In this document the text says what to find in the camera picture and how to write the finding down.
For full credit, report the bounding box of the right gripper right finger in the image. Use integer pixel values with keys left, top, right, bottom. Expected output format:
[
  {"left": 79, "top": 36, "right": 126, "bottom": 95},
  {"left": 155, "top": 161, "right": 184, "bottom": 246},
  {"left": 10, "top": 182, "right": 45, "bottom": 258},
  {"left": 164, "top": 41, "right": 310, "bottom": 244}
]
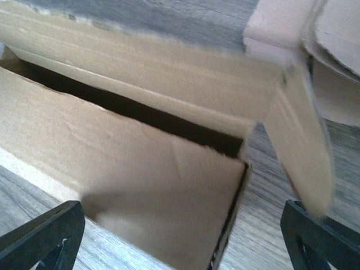
[{"left": 280, "top": 200, "right": 359, "bottom": 269}]

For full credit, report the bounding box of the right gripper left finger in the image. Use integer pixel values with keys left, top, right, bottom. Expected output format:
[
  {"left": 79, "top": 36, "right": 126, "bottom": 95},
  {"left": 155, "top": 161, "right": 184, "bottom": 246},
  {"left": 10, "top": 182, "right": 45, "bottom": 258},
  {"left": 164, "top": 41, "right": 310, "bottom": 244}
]
[{"left": 1, "top": 200, "right": 85, "bottom": 269}]

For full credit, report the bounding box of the brown cardboard box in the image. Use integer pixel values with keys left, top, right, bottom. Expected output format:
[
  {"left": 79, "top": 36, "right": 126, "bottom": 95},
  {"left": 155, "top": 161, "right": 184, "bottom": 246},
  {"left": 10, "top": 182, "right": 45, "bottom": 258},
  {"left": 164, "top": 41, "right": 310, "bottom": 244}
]
[{"left": 1, "top": 1, "right": 334, "bottom": 269}]

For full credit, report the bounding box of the stack of flat cardboard blanks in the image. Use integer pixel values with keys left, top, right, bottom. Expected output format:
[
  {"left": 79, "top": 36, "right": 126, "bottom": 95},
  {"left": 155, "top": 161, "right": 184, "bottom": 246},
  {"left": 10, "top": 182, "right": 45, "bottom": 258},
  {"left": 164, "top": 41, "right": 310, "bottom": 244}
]
[{"left": 302, "top": 1, "right": 359, "bottom": 127}]

